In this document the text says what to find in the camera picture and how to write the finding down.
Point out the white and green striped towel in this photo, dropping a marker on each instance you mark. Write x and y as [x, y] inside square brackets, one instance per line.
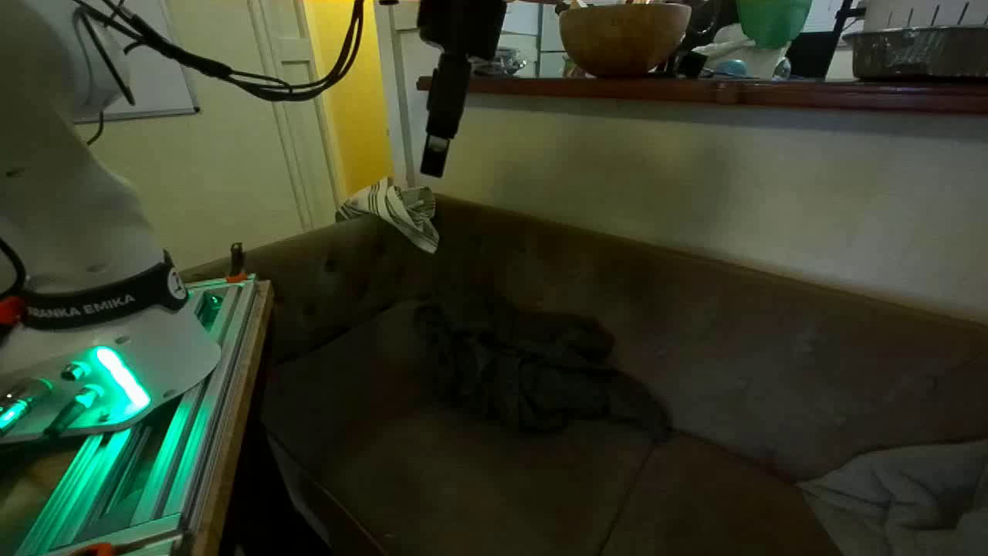
[407, 208]

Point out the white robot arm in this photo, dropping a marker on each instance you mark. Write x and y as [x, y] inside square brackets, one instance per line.
[79, 252]

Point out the dark crumpled blanket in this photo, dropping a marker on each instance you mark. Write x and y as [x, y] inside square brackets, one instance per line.
[533, 371]

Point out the wooden bowl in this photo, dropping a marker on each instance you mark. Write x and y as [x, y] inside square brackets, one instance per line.
[624, 39]

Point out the green vase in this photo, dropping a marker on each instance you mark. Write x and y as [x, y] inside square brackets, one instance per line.
[773, 22]

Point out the dark wooden shelf ledge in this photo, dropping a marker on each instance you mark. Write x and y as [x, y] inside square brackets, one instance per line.
[756, 93]

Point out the grey pillow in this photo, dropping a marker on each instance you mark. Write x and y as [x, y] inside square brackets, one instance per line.
[907, 501]

